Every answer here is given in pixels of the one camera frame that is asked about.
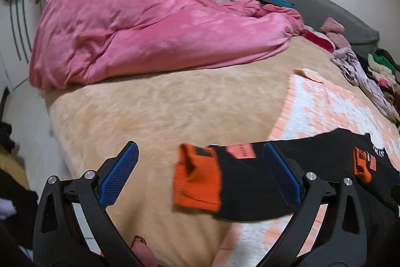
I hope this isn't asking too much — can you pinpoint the grey headboard cover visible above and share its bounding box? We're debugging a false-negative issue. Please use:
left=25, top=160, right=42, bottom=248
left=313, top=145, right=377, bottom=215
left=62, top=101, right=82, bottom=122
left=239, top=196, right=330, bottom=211
left=231, top=0, right=381, bottom=58

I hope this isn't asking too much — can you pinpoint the beige plush bedspread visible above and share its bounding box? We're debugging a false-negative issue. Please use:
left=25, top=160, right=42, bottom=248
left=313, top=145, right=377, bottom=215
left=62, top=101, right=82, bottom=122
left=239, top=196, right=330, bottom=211
left=43, top=37, right=344, bottom=266

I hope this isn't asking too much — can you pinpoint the left hand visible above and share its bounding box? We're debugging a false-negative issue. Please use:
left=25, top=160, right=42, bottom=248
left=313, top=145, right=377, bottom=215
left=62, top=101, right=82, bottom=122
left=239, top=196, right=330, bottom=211
left=131, top=235, right=158, bottom=267

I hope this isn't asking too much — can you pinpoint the orange white tufted blanket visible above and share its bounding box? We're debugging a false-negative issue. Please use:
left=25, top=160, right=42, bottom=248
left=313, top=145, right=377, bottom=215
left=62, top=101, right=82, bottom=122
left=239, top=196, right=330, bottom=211
left=213, top=68, right=399, bottom=266

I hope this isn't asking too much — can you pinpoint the black sweater with orange cuffs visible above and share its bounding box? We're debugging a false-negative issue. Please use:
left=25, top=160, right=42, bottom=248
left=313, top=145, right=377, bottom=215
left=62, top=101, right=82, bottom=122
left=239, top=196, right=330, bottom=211
left=173, top=128, right=399, bottom=266

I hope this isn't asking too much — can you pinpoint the stack of folded clothes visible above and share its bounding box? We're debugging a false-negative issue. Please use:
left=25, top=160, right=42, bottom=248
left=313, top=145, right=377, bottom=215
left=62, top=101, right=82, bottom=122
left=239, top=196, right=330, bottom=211
left=364, top=54, right=399, bottom=127

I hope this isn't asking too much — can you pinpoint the lilac crumpled garment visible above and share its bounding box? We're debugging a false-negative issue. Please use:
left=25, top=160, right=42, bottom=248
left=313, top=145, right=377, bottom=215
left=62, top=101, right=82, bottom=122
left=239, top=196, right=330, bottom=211
left=331, top=47, right=399, bottom=123

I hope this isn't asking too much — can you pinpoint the pink duvet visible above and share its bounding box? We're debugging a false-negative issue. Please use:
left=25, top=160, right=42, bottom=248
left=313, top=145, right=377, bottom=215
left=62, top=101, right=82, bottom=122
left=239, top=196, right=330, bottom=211
left=28, top=0, right=304, bottom=91

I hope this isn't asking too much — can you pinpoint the red garment near headboard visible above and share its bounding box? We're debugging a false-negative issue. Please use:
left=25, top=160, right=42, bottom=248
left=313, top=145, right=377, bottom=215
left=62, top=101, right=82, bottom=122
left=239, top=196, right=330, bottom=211
left=301, top=29, right=336, bottom=53

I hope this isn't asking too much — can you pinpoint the pink knitted hat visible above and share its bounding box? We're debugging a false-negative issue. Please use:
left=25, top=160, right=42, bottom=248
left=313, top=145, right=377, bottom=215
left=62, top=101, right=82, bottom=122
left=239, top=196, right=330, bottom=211
left=320, top=17, right=351, bottom=49

